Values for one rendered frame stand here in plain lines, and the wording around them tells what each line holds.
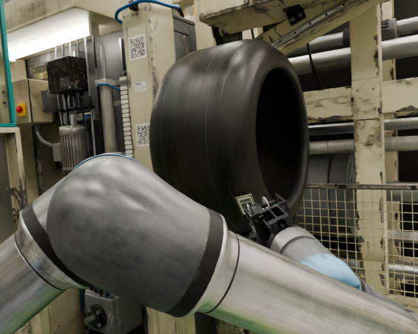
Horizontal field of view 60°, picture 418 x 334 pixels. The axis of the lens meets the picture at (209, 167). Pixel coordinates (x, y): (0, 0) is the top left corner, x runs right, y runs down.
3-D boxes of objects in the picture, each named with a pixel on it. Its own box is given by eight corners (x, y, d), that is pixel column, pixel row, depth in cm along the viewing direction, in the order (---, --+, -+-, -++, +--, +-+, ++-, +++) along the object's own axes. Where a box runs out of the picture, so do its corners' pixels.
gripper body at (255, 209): (276, 191, 71) (301, 211, 59) (290, 228, 73) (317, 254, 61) (241, 207, 70) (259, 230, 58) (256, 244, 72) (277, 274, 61)
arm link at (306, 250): (339, 339, 46) (294, 304, 44) (304, 293, 57) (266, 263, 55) (381, 294, 46) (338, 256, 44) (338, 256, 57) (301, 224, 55)
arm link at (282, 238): (330, 268, 57) (283, 290, 56) (317, 255, 61) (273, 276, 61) (315, 227, 55) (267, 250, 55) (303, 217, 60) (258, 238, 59)
